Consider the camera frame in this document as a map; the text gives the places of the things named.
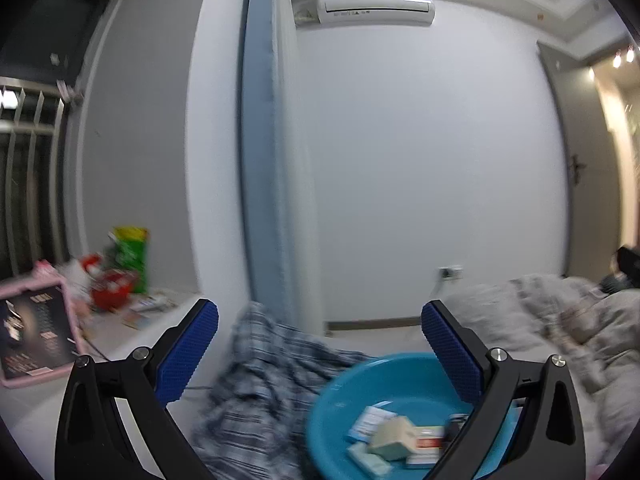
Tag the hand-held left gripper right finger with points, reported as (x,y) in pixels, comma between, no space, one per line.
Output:
(450,355)

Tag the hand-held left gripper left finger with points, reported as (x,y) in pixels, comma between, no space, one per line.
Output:
(187,355)

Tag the blue plastic basin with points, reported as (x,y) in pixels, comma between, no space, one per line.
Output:
(360,385)

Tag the stack of thin booklets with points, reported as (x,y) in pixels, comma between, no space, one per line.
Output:
(150,305)

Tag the small black item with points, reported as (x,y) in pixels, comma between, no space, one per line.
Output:
(454,427)

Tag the blue plaid shirt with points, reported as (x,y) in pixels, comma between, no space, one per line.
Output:
(260,370)

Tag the red and white cigarette pack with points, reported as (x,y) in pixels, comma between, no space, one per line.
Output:
(427,442)

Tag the beige box with barcode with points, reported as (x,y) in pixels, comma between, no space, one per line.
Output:
(392,437)

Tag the white box with blue print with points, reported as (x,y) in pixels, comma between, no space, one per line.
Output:
(370,422)

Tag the green snack bag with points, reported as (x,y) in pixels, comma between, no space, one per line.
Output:
(131,255)

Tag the small teal and white box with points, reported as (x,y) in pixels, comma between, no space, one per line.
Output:
(367,460)

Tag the red and white toy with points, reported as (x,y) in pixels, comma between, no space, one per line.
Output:
(91,262)

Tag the grey duvet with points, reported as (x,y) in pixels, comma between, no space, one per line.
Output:
(600,340)

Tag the pink-cased tablet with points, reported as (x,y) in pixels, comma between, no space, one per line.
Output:
(35,330)

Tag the dark striped cloth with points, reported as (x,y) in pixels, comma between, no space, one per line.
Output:
(625,265)

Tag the blue curtain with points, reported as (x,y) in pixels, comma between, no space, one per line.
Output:
(257,160)

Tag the white sheer curtain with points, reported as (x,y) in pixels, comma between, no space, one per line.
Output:
(296,160)

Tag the grey door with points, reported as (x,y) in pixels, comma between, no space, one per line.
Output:
(585,160)

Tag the hallway ceiling lamp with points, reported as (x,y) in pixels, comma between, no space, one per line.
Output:
(624,56)

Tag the dark window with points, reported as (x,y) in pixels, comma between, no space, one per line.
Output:
(55,25)

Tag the white wall socket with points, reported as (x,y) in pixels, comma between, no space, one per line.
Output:
(451,272)

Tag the metal window guard rail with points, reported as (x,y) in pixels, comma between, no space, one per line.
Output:
(30,95)

